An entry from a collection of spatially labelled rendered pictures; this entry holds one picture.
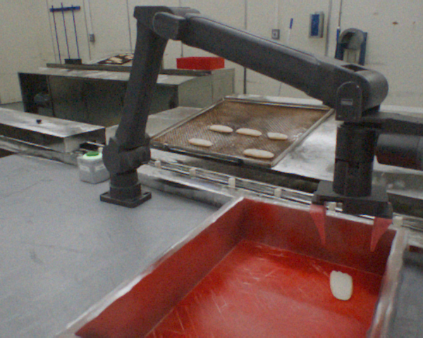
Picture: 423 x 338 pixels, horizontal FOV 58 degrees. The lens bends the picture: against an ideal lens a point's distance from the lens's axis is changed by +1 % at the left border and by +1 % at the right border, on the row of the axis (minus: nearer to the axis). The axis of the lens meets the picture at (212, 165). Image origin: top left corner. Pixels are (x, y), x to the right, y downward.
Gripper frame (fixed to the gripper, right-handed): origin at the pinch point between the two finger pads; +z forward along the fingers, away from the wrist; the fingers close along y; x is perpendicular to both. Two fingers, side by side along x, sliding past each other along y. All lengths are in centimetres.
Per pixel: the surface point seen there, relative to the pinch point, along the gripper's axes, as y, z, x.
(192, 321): 21.2, 8.5, 16.3
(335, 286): 1.3, 8.0, 1.2
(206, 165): 47, 8, -55
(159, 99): 194, 23, -289
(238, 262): 19.3, 8.5, -1.4
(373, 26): -5, -40, -407
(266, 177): 26, 9, -50
